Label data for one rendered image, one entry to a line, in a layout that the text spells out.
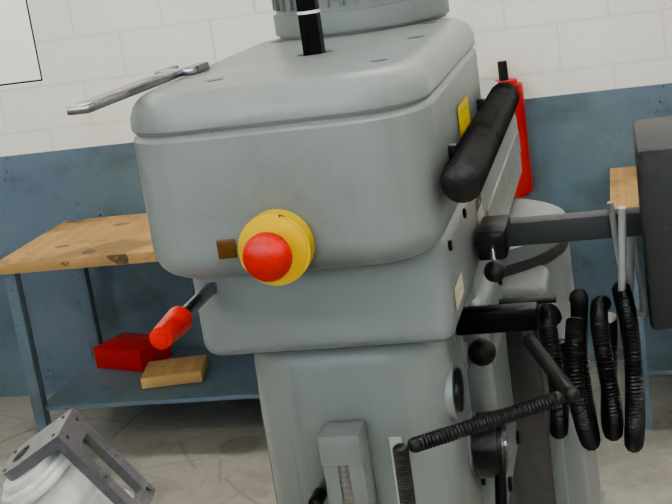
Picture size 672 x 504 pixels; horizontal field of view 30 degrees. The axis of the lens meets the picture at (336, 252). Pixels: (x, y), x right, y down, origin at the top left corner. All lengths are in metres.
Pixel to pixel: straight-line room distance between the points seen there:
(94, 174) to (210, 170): 4.94
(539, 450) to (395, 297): 0.62
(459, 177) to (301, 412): 0.32
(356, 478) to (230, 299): 0.21
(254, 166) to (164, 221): 0.10
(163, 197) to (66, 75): 4.89
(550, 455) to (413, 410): 0.53
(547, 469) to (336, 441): 0.58
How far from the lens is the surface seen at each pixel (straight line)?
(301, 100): 1.00
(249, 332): 1.16
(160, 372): 5.47
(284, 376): 1.21
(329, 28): 1.36
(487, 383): 1.38
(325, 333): 1.14
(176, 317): 1.05
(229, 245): 1.03
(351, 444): 1.17
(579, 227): 1.51
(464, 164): 1.01
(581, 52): 5.41
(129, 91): 1.06
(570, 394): 1.12
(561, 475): 1.72
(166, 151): 1.04
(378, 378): 1.19
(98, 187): 5.96
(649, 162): 1.41
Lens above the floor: 2.00
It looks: 14 degrees down
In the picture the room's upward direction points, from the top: 8 degrees counter-clockwise
